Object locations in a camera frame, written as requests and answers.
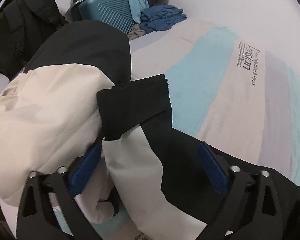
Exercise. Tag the striped bed sheet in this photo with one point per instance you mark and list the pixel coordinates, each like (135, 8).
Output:
(215, 92)

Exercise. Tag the grey-brown cloth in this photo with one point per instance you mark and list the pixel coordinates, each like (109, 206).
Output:
(137, 33)

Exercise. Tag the pile of blue clothes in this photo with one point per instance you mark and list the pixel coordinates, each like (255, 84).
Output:
(162, 17)

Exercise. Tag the cream and black jacket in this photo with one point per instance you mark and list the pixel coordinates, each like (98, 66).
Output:
(52, 110)

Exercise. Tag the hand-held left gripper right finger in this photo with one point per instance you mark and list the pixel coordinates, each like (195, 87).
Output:
(213, 171)

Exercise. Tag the black coat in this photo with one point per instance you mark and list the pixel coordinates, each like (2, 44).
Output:
(22, 25)

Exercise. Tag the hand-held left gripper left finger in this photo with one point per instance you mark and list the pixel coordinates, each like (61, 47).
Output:
(86, 172)

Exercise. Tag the teal hard-shell suitcase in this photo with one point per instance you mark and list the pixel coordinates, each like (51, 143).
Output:
(110, 12)

